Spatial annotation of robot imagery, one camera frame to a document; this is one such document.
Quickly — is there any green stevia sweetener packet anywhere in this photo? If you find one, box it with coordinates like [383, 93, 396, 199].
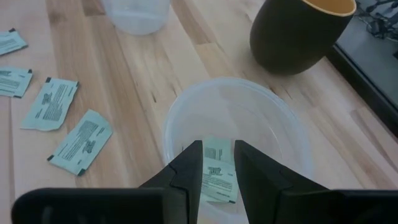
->
[0, 65, 34, 99]
[20, 77, 80, 132]
[46, 108, 113, 177]
[200, 157, 239, 205]
[0, 27, 29, 57]
[203, 136, 234, 162]

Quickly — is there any brown mug with yellow inside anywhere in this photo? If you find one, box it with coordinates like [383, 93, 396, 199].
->
[249, 0, 358, 77]

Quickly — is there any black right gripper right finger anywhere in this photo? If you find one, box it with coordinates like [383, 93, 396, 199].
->
[234, 139, 398, 224]

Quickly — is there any clear plastic cup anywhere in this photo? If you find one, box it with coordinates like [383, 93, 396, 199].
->
[99, 0, 172, 35]
[161, 77, 312, 224]

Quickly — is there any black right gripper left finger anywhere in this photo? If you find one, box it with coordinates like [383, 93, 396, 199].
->
[11, 139, 204, 224]

